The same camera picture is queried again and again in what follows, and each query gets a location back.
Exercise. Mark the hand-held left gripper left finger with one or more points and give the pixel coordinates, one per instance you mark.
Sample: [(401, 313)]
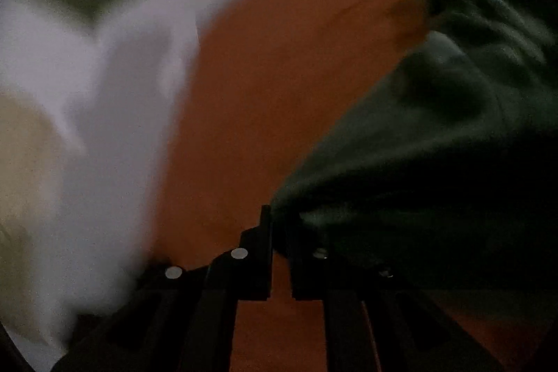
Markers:
[(264, 254)]

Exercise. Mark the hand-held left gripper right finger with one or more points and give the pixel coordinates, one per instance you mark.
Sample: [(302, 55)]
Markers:
[(305, 280)]

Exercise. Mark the orange blanket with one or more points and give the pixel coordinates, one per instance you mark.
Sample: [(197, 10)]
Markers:
[(279, 93)]

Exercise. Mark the green fleece jacket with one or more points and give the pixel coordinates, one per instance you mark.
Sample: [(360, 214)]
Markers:
[(418, 163)]

